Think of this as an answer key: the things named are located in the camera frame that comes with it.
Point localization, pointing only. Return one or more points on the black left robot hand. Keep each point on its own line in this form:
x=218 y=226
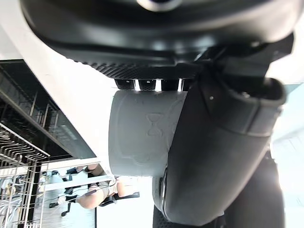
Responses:
x=152 y=35

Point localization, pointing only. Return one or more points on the grey embossed cup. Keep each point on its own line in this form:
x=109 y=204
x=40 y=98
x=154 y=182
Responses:
x=133 y=133

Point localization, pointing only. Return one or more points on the black dishwasher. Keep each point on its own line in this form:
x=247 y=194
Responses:
x=35 y=107

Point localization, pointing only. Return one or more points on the person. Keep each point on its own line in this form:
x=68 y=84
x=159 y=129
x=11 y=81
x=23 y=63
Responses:
x=95 y=199

